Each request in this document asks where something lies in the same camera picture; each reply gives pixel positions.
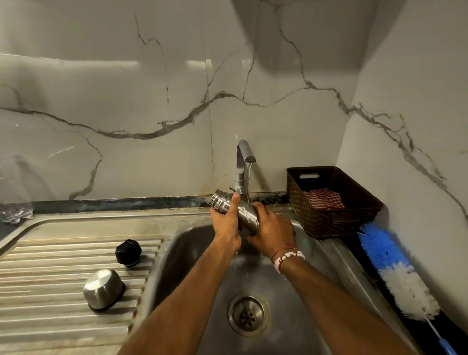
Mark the person's right hand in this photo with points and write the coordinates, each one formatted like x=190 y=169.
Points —
x=276 y=234

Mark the person's left hand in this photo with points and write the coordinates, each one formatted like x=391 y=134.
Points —
x=225 y=225

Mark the person's left thumb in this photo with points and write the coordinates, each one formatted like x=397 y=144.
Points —
x=236 y=200

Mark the person's right thumb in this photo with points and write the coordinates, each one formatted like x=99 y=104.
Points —
x=261 y=212

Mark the stainless steel bottle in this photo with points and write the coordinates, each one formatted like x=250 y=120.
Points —
x=220 y=201

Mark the person's left forearm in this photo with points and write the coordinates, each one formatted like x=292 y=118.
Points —
x=182 y=307

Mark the person's right forearm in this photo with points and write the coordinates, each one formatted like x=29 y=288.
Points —
x=336 y=314

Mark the chrome sink faucet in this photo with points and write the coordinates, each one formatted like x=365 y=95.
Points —
x=241 y=164

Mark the red thread wristband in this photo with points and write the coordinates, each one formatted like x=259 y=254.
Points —
x=281 y=251

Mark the red white striped cloth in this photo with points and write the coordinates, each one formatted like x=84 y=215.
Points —
x=323 y=199

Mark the brown woven plastic basket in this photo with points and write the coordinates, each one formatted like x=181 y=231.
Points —
x=331 y=223

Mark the round metal drain strainer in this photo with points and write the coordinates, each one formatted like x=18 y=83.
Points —
x=248 y=314

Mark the black bottle cap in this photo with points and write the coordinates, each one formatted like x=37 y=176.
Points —
x=128 y=252

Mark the blue white bottle brush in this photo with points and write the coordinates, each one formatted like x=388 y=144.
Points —
x=398 y=281

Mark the stainless steel cup lid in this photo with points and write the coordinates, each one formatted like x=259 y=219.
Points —
x=103 y=289

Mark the clear glass vessel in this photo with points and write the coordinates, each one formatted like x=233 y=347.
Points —
x=14 y=213

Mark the stainless steel sink with drainboard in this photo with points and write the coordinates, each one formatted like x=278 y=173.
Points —
x=55 y=329

